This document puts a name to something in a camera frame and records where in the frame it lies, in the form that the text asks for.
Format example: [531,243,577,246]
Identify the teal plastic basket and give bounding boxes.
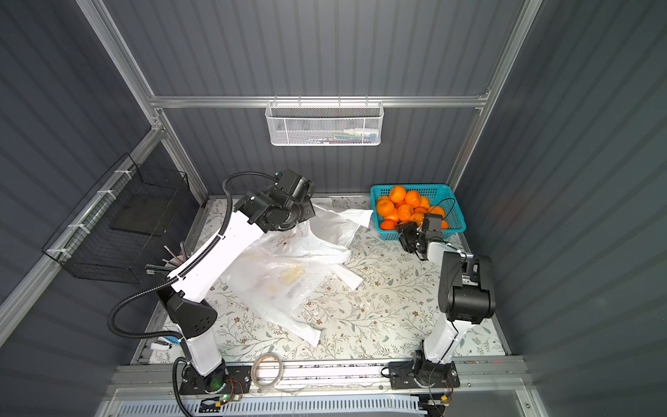
[370,184,467,241]

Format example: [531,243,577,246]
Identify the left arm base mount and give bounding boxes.
[176,366,252,395]

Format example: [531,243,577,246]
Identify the orange mandarin top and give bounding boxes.
[388,185,406,204]

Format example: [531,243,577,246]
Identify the black wire wall basket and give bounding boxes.
[43,159,198,284]

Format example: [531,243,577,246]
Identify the blue marker pen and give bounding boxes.
[156,336,180,349]

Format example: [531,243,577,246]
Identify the orange mandarin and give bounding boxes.
[388,185,406,204]
[397,203,414,222]
[375,196,395,217]

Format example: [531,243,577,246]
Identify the orange mandarin centre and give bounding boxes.
[397,203,414,222]

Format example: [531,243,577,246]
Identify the clear plastic bag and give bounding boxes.
[220,246,363,347]

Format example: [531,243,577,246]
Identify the white wire wall basket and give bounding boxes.
[265,97,385,147]

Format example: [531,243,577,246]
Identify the orange mandarin left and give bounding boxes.
[375,196,395,217]

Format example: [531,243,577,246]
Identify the cartoon printed plastic bag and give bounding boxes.
[257,204,373,265]

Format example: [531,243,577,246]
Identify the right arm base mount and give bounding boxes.
[380,361,460,390]

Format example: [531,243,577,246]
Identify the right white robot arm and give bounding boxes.
[396,214,496,365]

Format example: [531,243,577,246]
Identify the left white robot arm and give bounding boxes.
[158,170,315,377]

